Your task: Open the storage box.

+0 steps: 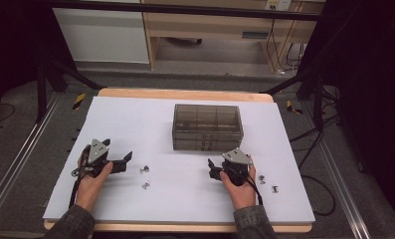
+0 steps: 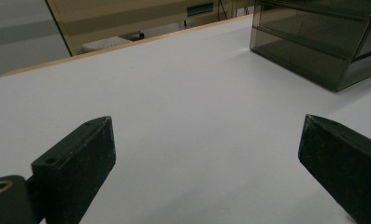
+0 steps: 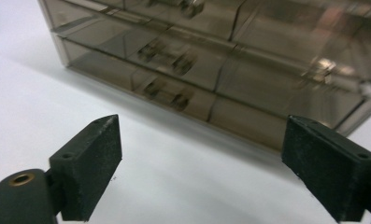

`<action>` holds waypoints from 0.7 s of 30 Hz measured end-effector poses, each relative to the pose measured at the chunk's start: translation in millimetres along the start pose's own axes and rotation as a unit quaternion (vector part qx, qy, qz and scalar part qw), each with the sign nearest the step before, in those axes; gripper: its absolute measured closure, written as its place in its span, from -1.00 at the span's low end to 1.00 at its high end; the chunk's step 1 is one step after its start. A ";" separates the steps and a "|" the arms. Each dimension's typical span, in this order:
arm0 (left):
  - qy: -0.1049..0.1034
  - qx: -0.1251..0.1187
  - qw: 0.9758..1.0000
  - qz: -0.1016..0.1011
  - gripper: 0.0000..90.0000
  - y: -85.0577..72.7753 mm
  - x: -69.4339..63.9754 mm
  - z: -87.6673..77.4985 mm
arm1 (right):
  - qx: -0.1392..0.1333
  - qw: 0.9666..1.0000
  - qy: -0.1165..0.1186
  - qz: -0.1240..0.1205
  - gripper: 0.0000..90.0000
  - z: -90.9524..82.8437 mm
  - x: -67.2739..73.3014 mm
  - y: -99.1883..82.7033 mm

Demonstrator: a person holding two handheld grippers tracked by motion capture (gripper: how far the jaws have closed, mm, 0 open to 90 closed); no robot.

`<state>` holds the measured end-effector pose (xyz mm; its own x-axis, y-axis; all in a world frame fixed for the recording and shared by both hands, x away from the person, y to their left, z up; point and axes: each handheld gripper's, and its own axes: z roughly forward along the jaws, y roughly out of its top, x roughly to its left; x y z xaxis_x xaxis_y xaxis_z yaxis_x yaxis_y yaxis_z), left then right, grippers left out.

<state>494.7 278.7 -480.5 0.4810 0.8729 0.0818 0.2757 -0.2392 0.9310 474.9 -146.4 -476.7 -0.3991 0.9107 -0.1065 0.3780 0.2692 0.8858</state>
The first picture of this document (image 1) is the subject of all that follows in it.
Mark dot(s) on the smoky transparent drawer box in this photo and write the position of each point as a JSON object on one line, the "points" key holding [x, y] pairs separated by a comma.
{"points": [[206, 118]]}

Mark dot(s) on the white foam board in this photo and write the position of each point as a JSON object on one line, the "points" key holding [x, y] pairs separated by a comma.
{"points": [[135, 132]]}

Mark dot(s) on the white power strip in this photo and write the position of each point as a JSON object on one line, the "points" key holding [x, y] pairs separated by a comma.
{"points": [[278, 4]]}

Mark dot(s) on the wooden table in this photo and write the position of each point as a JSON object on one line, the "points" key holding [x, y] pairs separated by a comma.
{"points": [[185, 94]]}

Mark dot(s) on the yellow black tape strip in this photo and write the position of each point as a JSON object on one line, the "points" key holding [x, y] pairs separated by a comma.
{"points": [[79, 101], [294, 108]]}

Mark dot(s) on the metal floor rail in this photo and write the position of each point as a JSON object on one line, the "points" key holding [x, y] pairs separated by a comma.
{"points": [[16, 159], [341, 186]]}

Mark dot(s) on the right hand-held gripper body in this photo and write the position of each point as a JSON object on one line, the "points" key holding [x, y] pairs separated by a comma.
{"points": [[236, 157]]}

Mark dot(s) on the person's right hand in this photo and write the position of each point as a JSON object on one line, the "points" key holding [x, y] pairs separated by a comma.
{"points": [[243, 195]]}

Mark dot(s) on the dark curtain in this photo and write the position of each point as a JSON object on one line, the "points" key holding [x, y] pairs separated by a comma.
{"points": [[16, 49], [367, 83]]}

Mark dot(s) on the person's left hand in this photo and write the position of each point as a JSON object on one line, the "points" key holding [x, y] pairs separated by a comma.
{"points": [[89, 192]]}

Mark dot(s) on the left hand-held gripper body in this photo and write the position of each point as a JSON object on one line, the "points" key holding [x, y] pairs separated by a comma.
{"points": [[97, 154]]}

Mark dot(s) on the small silver screw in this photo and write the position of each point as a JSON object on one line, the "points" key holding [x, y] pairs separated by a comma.
{"points": [[146, 185], [144, 169], [261, 179], [275, 189]]}

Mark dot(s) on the white cabinet panel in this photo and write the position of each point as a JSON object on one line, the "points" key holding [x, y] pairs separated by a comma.
{"points": [[102, 36]]}

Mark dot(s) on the black metal stand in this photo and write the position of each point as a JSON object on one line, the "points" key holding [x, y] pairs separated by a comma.
{"points": [[42, 89], [317, 99]]}

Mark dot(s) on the smoky transparent plastic drawer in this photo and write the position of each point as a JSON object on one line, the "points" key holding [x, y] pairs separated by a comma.
{"points": [[191, 148]]}

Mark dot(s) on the light wooden desk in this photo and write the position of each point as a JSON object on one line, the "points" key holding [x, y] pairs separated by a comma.
{"points": [[211, 26]]}

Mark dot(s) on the black horizontal bar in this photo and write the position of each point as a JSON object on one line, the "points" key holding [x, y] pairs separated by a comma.
{"points": [[185, 9]]}

